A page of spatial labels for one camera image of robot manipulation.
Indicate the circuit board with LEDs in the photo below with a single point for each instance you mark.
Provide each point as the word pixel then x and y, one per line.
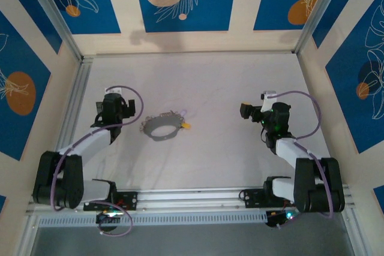
pixel 274 215
pixel 106 217

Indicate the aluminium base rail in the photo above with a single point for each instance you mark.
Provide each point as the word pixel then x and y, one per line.
pixel 192 199

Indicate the metal keyring plate with rings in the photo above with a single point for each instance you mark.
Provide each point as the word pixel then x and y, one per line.
pixel 162 119

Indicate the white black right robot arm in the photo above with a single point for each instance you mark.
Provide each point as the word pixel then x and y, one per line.
pixel 291 151

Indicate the aluminium frame post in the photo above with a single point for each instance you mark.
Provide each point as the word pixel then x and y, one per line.
pixel 317 13
pixel 54 13

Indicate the aluminium table side rail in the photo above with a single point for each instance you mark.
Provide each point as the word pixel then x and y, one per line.
pixel 76 94
pixel 354 238

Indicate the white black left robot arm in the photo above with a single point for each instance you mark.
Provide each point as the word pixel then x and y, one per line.
pixel 90 139

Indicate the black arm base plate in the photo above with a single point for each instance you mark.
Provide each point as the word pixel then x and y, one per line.
pixel 253 197
pixel 129 200

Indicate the key with yellow tag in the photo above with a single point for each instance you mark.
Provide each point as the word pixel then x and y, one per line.
pixel 186 125

